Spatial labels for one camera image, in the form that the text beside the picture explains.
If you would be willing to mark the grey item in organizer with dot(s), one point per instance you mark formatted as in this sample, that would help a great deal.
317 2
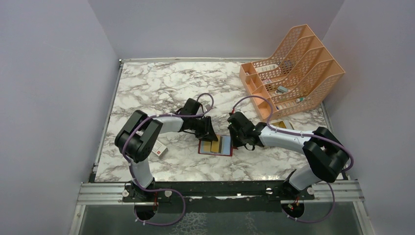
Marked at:
282 90

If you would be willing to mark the aluminium frame rail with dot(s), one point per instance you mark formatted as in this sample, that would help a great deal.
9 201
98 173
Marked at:
112 194

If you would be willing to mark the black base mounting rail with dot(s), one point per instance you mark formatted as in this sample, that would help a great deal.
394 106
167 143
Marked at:
271 190

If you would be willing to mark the white box in organizer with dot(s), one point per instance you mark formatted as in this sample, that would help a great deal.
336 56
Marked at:
268 68

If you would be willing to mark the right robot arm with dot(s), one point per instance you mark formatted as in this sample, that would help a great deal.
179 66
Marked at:
325 155

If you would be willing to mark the small white card box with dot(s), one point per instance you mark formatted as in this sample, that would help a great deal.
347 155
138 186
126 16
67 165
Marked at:
159 149

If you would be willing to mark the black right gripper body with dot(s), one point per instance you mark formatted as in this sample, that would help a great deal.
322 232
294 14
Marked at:
237 137

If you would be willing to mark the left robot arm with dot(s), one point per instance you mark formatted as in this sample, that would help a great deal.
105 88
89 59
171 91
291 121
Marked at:
139 134

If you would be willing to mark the green capped tube in organizer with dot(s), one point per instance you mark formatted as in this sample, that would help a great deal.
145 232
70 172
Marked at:
299 100

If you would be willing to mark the peach plastic file organizer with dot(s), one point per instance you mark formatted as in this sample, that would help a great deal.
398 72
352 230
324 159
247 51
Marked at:
306 67

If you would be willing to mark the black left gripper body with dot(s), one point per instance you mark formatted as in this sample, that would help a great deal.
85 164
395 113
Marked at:
193 126

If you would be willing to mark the red leather card holder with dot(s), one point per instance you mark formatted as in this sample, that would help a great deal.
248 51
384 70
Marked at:
228 150

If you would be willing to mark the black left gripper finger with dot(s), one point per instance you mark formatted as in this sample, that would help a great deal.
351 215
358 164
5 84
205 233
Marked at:
200 129
210 134

